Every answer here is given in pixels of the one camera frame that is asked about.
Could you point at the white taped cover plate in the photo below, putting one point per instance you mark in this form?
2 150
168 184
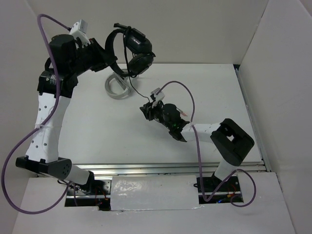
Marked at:
142 193

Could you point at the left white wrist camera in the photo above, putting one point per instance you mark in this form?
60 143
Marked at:
79 30

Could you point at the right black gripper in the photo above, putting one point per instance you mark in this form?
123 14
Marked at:
148 110

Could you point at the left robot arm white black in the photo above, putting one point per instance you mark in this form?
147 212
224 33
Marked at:
56 84

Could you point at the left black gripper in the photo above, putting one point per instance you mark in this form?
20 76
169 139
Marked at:
102 57

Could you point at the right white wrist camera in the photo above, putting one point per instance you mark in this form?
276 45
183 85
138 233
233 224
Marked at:
157 95

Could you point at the grey white headphone stand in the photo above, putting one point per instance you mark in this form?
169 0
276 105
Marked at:
119 88

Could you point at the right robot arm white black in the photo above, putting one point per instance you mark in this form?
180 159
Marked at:
232 142

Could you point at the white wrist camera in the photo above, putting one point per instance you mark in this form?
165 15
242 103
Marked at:
79 30
157 95

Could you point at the black headphones with cable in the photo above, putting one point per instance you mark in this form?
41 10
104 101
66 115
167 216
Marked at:
138 56

